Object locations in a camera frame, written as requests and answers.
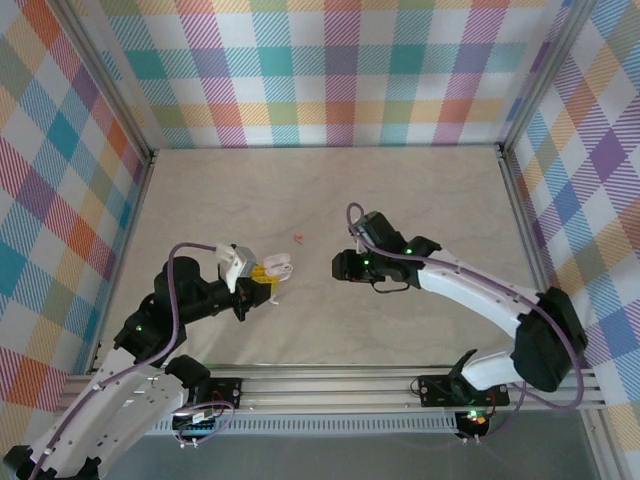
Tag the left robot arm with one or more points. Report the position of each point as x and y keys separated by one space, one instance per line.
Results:
x=75 y=425

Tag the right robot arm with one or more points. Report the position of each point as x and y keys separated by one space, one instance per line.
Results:
x=475 y=295

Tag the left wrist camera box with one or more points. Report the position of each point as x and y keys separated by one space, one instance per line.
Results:
x=244 y=260

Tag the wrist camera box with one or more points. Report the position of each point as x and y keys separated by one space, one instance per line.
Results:
x=244 y=260
x=366 y=231

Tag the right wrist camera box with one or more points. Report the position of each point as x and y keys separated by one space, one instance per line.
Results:
x=366 y=231

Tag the aluminium side rail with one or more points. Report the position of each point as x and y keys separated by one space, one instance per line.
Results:
x=531 y=250
x=131 y=230

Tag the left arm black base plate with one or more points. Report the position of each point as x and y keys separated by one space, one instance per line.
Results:
x=227 y=392

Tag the long aluminium base rail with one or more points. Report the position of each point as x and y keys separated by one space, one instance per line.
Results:
x=325 y=390

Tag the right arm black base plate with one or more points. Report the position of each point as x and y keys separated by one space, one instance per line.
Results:
x=435 y=390

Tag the aluminium frame post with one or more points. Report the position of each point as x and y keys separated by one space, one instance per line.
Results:
x=107 y=85
x=545 y=75

